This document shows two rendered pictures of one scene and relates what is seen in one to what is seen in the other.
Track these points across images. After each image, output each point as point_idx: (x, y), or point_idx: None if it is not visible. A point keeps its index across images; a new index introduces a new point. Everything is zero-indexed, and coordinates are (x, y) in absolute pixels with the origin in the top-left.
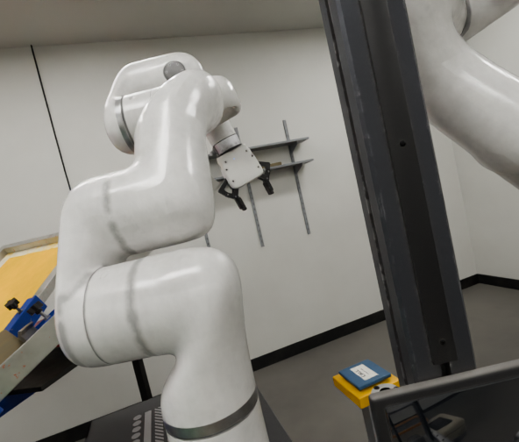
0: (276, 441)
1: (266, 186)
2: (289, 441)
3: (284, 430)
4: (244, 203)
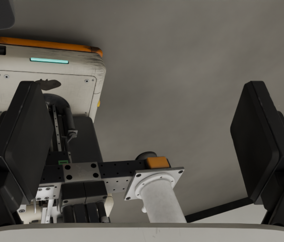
0: None
1: (250, 158)
2: (11, 21)
3: (7, 2)
4: (45, 156)
